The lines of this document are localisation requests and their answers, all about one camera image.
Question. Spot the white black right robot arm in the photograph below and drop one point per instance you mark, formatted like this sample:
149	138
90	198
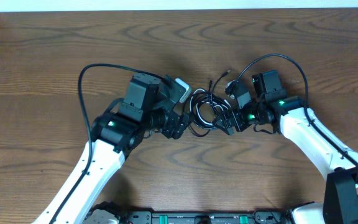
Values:
290	117

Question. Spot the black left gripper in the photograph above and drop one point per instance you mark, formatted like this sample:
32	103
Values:
173	125

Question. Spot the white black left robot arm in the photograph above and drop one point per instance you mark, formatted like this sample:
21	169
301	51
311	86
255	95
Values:
147	106

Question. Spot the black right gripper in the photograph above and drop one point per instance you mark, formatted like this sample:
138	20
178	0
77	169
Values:
225	117

